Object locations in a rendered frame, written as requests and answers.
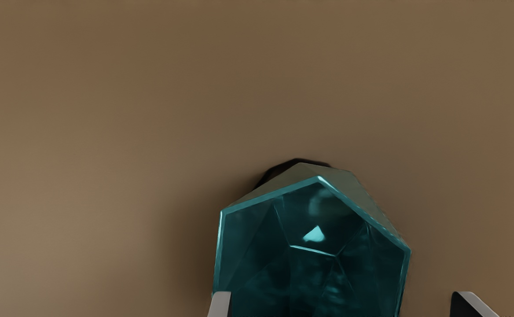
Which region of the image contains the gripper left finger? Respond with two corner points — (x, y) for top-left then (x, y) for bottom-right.
(207, 291), (232, 317)

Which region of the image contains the teal faceted mug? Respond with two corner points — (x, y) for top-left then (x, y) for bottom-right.
(213, 162), (412, 317)

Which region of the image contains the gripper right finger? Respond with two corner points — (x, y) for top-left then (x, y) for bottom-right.
(450, 291), (501, 317)

